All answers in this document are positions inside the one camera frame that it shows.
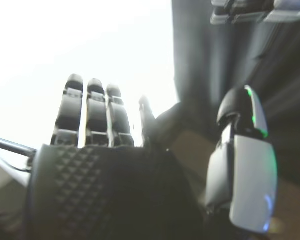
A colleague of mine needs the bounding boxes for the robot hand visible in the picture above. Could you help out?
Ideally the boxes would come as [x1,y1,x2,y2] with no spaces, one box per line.
[21,73,279,240]

